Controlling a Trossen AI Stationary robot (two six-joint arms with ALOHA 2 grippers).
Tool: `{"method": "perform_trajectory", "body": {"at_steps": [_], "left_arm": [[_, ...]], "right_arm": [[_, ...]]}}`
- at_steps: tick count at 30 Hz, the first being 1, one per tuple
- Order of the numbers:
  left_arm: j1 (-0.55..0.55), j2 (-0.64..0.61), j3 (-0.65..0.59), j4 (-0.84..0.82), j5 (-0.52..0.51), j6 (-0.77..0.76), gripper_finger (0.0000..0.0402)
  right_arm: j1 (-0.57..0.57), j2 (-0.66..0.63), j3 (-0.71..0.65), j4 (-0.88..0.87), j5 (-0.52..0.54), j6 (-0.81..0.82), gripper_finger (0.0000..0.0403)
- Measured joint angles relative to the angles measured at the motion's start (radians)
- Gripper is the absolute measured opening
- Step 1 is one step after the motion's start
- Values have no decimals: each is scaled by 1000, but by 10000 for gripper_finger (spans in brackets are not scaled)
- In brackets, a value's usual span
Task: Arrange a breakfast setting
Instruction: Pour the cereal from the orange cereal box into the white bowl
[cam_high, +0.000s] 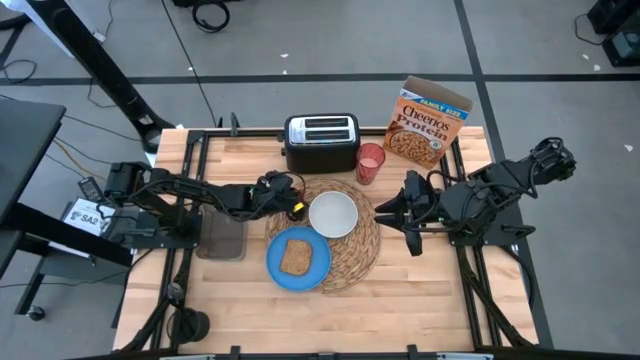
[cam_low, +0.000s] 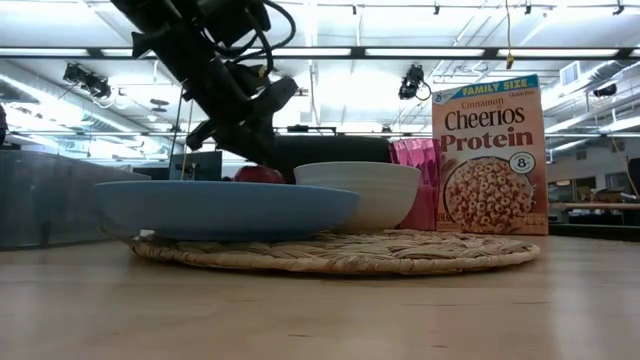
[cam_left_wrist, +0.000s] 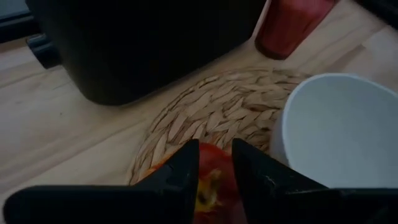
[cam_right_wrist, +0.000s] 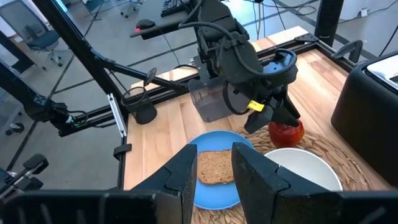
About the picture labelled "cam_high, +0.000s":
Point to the black desk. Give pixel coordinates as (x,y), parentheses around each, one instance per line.
(25,145)

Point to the grey rectangular tray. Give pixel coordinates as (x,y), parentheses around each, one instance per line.
(222,240)

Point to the orange Cheerios cereal box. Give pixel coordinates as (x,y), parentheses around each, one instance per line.
(425,130)

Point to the brown toast slice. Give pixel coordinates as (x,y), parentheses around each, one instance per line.
(296,257)

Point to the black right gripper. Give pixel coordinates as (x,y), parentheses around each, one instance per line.
(417,210)

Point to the white ceramic bowl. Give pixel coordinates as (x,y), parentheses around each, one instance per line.
(332,215)

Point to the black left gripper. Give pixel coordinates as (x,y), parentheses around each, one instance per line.
(275,192)

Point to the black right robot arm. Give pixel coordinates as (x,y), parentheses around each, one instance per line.
(500,185)

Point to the blue round plate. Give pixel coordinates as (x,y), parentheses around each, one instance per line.
(280,275)

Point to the black equipment box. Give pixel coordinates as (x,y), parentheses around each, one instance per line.
(615,15)
(622,50)

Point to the black two-slot toaster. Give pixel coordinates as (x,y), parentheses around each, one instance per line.
(320,155)

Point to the red translucent cup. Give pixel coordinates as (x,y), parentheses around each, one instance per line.
(369,167)

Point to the black power adapter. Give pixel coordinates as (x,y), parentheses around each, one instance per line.
(90,190)

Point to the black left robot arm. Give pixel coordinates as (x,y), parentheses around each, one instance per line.
(200,190)

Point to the white SA2 label sheet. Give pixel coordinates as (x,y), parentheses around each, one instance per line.
(85,217)

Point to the round woven placemat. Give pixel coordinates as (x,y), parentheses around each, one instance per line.
(357,250)

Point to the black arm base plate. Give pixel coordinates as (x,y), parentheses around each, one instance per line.
(150,240)
(500,235)

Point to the black cylindrical cup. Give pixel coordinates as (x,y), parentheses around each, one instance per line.
(192,325)

